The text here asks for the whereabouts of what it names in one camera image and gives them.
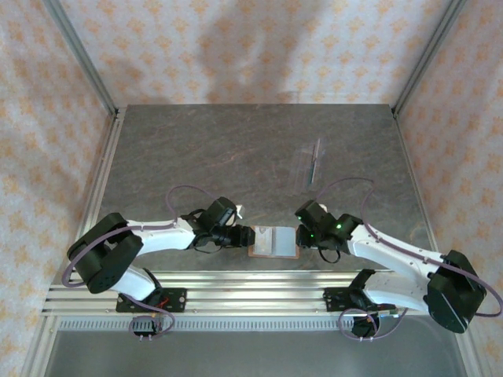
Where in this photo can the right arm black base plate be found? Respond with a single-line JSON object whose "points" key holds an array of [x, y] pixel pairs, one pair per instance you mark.
{"points": [[333, 300]]}

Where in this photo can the small green circuit board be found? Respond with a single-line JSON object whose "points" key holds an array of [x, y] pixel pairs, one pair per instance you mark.
{"points": [[389, 313]]}

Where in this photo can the aluminium frame leg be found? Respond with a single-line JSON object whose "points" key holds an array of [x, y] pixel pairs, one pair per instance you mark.
{"points": [[471, 355], [39, 345]]}

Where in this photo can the brown leather card holder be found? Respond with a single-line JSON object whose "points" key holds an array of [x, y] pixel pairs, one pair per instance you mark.
{"points": [[283, 243]]}

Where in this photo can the grey metal panel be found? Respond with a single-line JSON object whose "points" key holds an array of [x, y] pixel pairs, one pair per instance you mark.
{"points": [[236, 353]]}

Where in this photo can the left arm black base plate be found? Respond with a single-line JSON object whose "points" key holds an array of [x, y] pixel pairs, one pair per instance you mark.
{"points": [[177, 299]]}

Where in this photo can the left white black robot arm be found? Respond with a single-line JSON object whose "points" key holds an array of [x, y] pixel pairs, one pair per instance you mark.
{"points": [[165, 237]]}

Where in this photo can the aluminium table side rail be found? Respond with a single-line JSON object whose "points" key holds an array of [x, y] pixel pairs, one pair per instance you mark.
{"points": [[98, 173], [419, 188]]}

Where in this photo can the long aluminium rail beams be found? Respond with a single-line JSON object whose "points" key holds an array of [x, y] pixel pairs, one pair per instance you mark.
{"points": [[255, 294]]}

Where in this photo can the aluminium frame post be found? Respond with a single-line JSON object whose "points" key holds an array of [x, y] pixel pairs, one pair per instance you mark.
{"points": [[84, 59], [428, 59]]}

